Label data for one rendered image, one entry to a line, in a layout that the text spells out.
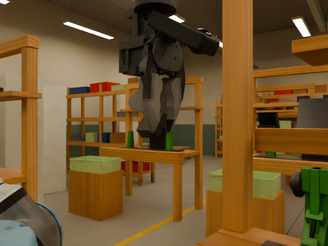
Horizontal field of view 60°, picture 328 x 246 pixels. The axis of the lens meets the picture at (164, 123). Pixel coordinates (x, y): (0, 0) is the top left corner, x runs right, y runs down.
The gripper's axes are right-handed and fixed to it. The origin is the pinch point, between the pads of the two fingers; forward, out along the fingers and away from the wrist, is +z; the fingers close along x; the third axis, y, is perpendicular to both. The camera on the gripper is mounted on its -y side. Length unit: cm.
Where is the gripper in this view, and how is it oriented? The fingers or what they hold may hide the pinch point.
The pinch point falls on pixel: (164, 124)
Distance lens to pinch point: 45.8
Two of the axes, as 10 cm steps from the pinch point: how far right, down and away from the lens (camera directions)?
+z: 0.0, 10.0, 0.0
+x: -6.5, 0.0, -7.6
